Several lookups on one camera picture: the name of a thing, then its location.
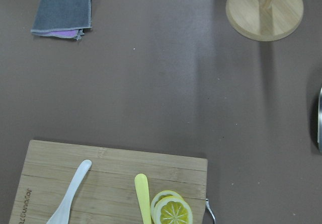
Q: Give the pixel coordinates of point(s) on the yellow plastic spoon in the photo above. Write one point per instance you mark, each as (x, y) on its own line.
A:
(142, 191)

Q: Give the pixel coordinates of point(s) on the white plastic spoon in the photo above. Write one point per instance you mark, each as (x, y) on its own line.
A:
(62, 213)

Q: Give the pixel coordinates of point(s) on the metal ice scoop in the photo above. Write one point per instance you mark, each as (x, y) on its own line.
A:
(319, 123)

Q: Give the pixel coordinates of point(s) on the rear lemon slice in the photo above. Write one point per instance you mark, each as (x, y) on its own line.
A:
(161, 195)

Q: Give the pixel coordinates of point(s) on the lemon slice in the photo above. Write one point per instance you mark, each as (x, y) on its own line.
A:
(172, 210)
(161, 195)

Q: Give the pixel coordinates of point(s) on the bamboo cutting board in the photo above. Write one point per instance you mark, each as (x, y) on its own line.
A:
(107, 193)

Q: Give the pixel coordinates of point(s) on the front lemon slice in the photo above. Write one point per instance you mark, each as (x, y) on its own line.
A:
(172, 210)

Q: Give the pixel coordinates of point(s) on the grey folded cloth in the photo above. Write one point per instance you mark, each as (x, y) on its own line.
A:
(63, 18)

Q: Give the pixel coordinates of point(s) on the round wooden stand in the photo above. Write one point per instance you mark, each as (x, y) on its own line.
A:
(265, 20)

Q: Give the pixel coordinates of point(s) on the metal board handle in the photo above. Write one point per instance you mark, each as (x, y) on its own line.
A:
(210, 211)

